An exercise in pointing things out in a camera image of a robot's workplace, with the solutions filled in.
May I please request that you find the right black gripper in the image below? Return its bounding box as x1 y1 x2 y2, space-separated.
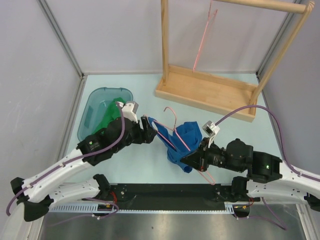
179 137 244 173

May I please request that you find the blue tank top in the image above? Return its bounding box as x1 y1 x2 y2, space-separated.
147 116 203 174

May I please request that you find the pink wire hanger with blue top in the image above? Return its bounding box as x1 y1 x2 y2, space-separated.
151 106 216 186

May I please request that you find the green tank top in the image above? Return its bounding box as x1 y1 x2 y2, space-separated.
92 97 126 134

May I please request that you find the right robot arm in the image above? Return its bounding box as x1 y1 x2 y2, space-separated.
181 137 320 212

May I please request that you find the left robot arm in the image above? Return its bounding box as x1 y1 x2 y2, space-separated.
10 116 157 222

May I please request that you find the teal plastic bin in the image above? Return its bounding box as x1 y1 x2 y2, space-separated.
77 87 134 142

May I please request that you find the wooden clothes rack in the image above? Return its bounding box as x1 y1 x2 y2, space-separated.
155 0 315 122

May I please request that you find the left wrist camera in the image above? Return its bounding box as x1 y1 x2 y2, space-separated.
117 101 139 123

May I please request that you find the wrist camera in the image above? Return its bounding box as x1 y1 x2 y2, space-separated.
117 101 139 123
202 120 220 145

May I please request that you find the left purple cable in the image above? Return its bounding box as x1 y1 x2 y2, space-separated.
6 101 126 217

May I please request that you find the purple cable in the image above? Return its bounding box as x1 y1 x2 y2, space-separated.
214 104 320 183
6 101 126 217

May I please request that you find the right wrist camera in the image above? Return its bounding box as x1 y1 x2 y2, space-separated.
202 120 220 145

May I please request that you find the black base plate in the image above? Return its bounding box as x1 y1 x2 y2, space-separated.
104 183 249 212

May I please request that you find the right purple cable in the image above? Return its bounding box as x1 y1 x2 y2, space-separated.
214 104 320 183

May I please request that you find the white cable duct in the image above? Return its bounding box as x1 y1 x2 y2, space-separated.
48 201 241 215

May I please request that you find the aluminium frame post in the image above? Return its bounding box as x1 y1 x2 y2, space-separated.
37 0 84 79

